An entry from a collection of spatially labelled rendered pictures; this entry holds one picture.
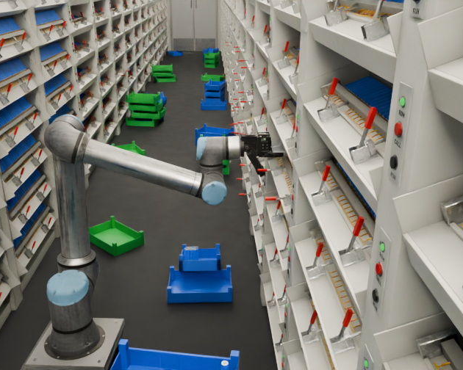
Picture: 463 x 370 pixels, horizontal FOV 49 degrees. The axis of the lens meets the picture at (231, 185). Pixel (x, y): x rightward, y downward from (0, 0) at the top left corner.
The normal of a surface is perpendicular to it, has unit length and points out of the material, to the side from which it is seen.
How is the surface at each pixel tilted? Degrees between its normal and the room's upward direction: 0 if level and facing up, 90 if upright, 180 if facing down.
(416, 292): 90
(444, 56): 90
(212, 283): 0
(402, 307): 90
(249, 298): 0
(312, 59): 90
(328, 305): 21
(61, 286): 3
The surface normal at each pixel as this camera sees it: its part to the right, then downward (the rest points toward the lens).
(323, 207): -0.36, -0.86
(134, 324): 0.01, -0.93
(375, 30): 0.04, 0.37
